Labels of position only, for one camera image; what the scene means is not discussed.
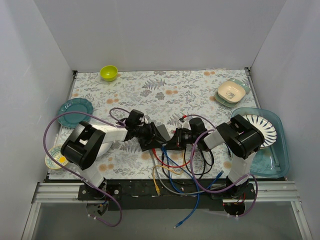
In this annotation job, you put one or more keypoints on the teal plastic tub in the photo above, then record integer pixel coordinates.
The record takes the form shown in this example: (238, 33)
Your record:
(273, 161)

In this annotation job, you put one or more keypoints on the lime green bowl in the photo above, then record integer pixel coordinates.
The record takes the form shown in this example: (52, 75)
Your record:
(109, 73)

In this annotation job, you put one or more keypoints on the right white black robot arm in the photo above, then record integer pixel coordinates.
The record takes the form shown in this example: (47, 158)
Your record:
(242, 138)

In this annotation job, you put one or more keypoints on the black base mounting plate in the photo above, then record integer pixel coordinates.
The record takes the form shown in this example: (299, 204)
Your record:
(167, 200)

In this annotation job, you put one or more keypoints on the white round plate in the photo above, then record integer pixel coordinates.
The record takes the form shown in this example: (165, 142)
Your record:
(104, 148)

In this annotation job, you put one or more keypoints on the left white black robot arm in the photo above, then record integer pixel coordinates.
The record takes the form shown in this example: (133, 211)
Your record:
(87, 142)

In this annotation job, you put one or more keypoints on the white blue striped plate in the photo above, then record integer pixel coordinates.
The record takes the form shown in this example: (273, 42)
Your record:
(265, 127)

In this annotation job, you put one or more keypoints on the cream square bowl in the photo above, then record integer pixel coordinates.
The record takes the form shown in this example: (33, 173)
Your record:
(231, 92)

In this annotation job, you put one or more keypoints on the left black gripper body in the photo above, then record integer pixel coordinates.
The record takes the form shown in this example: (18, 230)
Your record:
(152, 135)

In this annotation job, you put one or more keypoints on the aluminium frame rail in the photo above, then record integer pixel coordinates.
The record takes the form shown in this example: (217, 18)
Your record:
(266, 191)

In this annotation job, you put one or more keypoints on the pale green square plate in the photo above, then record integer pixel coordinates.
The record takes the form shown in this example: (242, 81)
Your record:
(224, 102)

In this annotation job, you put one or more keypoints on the black network switch box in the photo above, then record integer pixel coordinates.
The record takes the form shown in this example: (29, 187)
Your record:
(144, 137)

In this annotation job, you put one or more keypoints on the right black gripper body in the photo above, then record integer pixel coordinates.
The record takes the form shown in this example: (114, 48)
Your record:
(177, 137)

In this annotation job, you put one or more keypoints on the teal scalloped plate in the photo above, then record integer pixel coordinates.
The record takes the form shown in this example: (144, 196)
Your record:
(76, 108)

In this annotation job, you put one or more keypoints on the floral table mat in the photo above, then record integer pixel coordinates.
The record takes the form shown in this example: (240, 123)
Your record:
(164, 96)

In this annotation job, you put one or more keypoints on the yellow teal patterned bowl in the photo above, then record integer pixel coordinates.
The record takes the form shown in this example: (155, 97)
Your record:
(55, 152)

